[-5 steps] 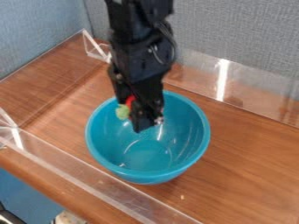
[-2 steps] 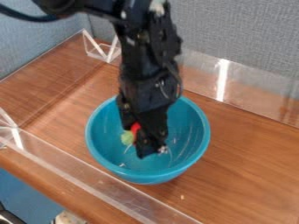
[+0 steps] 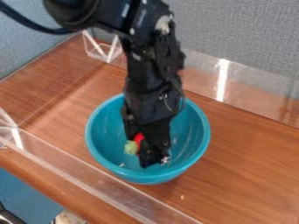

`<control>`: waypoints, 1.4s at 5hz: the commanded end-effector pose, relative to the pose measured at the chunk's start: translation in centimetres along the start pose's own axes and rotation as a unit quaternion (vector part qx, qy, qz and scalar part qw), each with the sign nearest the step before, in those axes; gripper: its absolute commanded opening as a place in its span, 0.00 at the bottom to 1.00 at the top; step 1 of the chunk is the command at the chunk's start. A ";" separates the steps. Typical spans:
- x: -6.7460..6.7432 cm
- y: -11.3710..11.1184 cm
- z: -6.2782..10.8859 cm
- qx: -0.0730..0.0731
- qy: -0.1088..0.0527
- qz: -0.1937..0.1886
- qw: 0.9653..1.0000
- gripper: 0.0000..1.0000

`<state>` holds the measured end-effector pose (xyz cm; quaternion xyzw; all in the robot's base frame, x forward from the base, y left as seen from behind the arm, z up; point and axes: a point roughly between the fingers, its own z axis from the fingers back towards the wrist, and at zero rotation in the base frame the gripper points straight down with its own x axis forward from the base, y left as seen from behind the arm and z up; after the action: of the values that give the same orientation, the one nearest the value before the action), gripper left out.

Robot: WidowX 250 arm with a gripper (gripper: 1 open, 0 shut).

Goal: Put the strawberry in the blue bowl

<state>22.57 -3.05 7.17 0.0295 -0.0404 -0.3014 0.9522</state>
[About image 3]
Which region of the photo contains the black cable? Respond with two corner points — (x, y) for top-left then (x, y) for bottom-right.
(0, 0), (80, 36)

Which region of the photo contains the clear acrylic barrier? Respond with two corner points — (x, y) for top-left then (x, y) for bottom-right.
(0, 108), (203, 224)
(80, 29), (299, 129)

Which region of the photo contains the blue plastic bowl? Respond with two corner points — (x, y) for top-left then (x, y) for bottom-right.
(84, 94), (211, 185)

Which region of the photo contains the clear acrylic front barrier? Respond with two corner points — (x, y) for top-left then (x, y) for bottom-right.
(0, 108), (203, 224)

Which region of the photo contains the red toy strawberry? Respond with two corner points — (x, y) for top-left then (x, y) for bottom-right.
(124, 133), (146, 155)

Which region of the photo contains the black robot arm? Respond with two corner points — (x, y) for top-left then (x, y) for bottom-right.
(43, 0), (184, 168)

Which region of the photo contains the clear acrylic corner bracket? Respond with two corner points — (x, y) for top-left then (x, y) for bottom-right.
(82, 30), (123, 64)

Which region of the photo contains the clear acrylic back barrier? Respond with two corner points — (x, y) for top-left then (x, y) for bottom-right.
(80, 29), (299, 129)

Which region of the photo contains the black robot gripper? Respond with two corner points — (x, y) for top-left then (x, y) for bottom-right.
(122, 84), (183, 169)

